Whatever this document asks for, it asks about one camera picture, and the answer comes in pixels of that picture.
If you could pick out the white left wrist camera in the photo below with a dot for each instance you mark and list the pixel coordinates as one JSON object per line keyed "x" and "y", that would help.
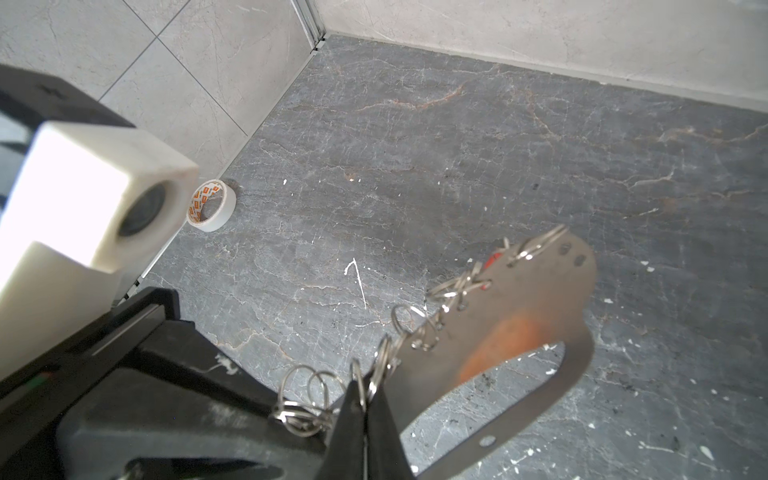
{"x": 91, "y": 207}

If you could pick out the white tape roll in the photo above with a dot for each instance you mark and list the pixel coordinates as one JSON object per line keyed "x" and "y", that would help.
{"x": 212, "y": 205}

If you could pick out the red plastic key tag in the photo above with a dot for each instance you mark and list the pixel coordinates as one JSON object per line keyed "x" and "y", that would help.
{"x": 493, "y": 258}

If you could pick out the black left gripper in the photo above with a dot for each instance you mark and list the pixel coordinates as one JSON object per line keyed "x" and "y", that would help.
{"x": 142, "y": 394}

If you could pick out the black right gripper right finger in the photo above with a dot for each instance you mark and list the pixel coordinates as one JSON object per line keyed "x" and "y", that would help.
{"x": 386, "y": 459}

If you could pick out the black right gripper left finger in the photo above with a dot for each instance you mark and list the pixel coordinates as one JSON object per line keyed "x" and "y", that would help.
{"x": 344, "y": 457}

